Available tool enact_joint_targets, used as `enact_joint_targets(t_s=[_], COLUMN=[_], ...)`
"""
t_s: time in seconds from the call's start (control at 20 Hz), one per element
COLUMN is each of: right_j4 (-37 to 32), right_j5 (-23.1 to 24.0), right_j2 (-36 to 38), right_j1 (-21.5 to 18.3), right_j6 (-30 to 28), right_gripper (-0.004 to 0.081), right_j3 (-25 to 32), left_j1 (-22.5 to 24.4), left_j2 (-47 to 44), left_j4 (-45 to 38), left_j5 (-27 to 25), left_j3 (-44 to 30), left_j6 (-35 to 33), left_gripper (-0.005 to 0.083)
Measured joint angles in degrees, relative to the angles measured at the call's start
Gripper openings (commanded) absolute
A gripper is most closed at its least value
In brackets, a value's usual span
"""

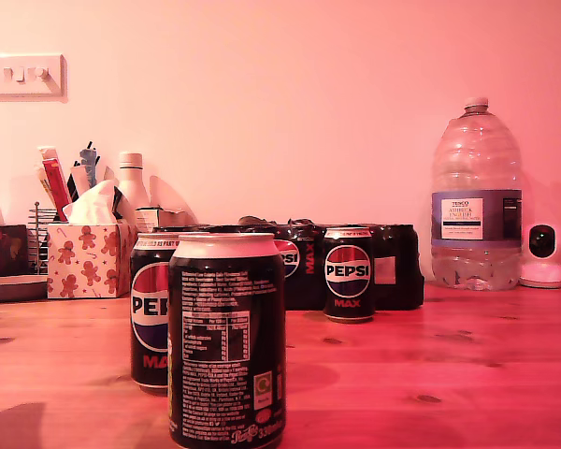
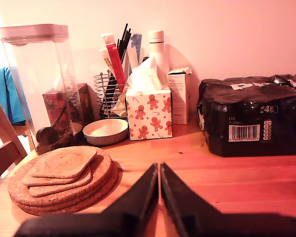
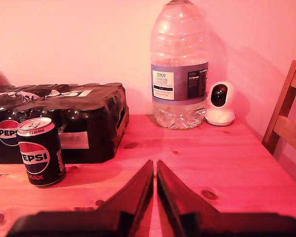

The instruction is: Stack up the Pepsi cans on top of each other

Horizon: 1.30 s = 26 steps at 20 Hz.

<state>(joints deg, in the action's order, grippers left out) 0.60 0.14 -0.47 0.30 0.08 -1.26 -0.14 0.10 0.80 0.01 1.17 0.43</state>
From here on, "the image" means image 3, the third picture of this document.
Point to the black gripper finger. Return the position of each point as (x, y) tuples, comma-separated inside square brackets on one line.
[(172, 197), (138, 197)]

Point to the black Pepsi Max can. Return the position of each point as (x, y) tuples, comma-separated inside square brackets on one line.
[(39, 158)]

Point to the black shrink-wrapped Pepsi multipack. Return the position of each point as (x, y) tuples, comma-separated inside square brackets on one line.
[(88, 111)]

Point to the wooden chair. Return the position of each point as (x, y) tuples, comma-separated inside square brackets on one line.
[(291, 133)]

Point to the large clear water bottle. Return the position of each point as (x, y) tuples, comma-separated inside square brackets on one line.
[(177, 49)]

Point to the small white round camera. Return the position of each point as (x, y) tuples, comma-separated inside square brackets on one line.
[(220, 113)]

